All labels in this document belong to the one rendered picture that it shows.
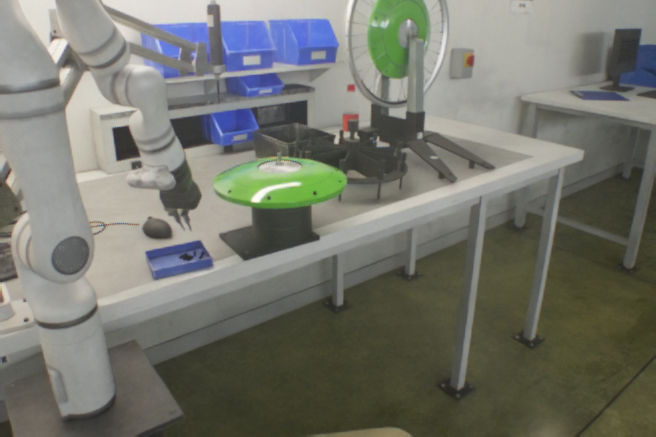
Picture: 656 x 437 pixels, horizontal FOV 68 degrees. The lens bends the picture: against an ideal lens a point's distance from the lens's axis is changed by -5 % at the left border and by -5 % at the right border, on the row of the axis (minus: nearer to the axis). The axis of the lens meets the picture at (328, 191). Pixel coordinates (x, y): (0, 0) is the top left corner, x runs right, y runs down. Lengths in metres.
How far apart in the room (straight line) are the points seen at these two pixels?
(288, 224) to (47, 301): 0.57
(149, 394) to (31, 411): 0.19
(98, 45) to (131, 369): 0.55
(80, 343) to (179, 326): 1.54
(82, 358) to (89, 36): 0.47
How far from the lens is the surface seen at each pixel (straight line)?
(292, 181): 1.12
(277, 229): 1.19
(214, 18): 1.48
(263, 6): 2.18
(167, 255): 1.22
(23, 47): 0.71
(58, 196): 0.74
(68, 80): 1.11
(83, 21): 0.77
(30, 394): 1.01
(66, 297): 0.83
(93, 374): 0.88
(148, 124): 0.89
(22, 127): 0.71
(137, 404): 0.93
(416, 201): 1.50
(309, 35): 2.28
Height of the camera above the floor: 1.45
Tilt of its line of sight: 20 degrees down
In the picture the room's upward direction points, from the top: straight up
